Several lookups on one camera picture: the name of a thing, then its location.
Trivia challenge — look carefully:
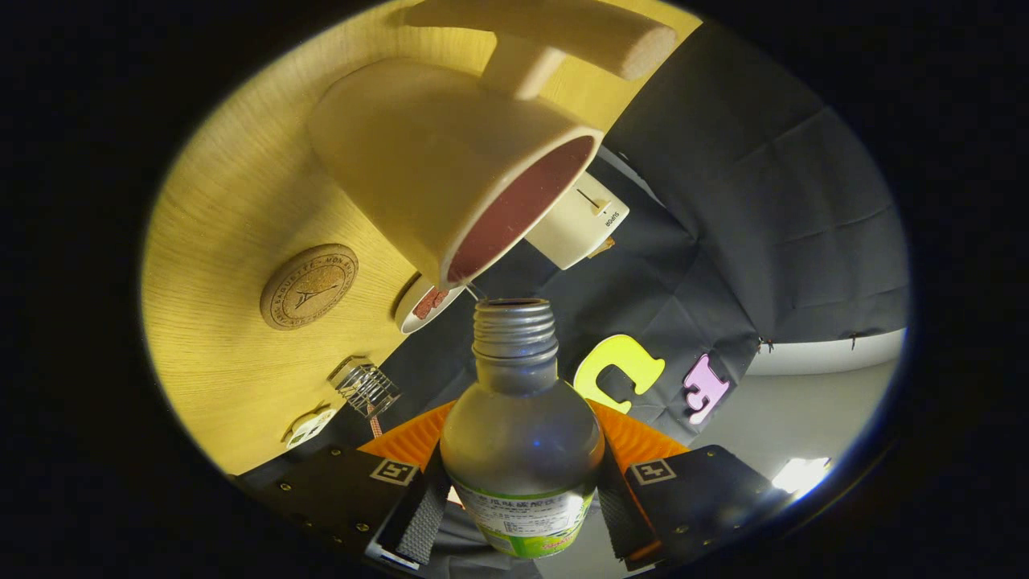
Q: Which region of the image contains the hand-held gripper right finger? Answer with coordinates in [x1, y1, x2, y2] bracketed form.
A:
[591, 400, 793, 572]

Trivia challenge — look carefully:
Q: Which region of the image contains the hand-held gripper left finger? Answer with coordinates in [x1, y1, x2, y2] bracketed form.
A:
[233, 400, 453, 572]

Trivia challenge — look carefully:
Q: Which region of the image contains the silver juice bottle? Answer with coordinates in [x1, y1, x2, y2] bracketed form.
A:
[440, 298, 605, 560]

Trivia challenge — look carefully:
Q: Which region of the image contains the round cork coaster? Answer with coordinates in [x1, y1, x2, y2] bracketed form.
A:
[260, 244, 359, 331]

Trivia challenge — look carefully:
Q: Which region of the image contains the beige cup with wooden handle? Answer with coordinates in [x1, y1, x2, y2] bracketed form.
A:
[308, 0, 678, 290]

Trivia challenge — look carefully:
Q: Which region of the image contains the white divided grain dish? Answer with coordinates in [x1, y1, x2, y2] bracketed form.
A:
[283, 406, 338, 450]

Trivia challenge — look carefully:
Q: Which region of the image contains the small white plate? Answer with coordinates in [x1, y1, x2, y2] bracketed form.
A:
[394, 273, 467, 335]

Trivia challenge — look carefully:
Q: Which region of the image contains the wooden table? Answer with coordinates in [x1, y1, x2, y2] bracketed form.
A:
[141, 0, 704, 475]

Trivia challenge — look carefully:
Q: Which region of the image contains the white toaster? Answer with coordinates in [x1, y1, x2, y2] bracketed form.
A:
[525, 171, 630, 270]

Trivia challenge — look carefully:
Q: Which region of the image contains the wire mesh basket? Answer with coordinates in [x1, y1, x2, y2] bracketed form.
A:
[328, 356, 401, 421]

